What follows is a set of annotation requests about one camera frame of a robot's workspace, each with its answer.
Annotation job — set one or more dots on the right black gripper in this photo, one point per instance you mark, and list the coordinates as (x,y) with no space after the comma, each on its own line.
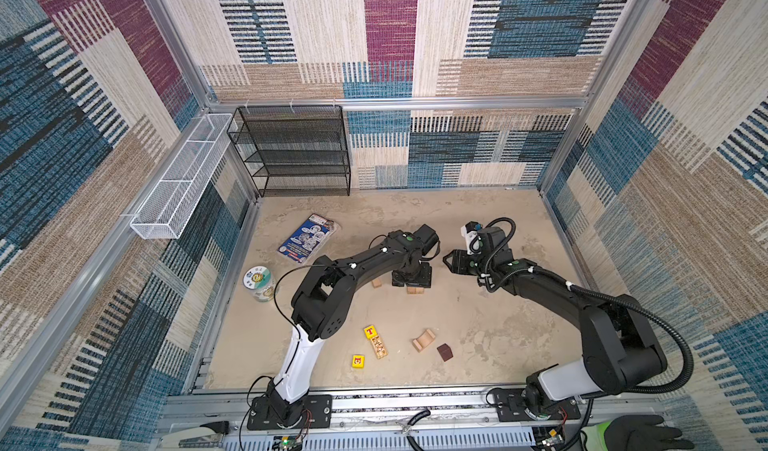
(458,262)

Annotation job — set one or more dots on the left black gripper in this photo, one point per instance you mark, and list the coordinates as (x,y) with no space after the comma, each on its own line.
(424,281)

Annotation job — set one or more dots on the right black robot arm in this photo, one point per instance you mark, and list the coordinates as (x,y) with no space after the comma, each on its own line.
(619,349)

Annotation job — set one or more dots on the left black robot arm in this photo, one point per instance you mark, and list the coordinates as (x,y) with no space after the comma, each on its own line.
(323,299)

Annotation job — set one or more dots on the wood arch block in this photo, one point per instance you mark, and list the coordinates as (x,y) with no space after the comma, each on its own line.
(424,340)

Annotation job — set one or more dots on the dark red triangular block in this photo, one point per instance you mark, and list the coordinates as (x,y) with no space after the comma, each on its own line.
(445,352)

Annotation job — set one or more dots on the patterned wood block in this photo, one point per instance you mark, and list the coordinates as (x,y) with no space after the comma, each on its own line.
(379,347)

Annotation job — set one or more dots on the black and green gloved hand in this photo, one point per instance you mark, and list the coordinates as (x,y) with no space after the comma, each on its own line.
(634,433)

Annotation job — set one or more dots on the yellow cube with red letter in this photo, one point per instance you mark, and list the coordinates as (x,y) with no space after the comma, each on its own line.
(370,332)

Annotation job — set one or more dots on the small yellow letter cube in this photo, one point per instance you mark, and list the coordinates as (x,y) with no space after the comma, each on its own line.
(358,361)

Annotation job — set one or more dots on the blue paperback comic book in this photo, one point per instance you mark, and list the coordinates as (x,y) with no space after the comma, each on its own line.
(308,238)

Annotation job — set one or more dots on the round tin can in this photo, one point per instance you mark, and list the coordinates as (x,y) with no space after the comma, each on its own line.
(258,281)

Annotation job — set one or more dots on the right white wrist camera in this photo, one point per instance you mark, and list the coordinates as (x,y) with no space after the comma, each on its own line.
(470,234)

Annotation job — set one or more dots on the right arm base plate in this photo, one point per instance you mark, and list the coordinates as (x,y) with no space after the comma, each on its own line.
(520,404)

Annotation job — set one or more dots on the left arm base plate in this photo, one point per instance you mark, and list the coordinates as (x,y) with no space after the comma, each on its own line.
(273,413)

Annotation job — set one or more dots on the black wire mesh shelf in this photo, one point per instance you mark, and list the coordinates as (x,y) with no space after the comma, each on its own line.
(293,151)

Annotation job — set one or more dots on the white wire mesh basket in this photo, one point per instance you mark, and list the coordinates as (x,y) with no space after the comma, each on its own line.
(167,210)

